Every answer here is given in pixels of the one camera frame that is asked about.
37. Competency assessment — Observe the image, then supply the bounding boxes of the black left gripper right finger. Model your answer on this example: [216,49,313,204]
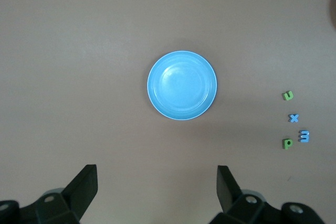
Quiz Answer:
[209,165,326,224]

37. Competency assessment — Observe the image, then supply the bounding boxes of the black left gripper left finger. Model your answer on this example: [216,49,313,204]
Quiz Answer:
[0,165,98,224]

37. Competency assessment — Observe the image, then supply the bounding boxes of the green letter p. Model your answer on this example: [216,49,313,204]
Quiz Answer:
[282,137,294,150]

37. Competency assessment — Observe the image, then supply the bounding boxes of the blue letter m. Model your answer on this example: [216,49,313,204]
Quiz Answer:
[298,130,310,143]

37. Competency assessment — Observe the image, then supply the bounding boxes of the blue plate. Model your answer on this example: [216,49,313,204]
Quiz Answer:
[146,50,218,121]

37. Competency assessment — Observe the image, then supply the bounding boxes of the brown table mat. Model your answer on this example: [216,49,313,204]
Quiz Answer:
[0,0,336,224]

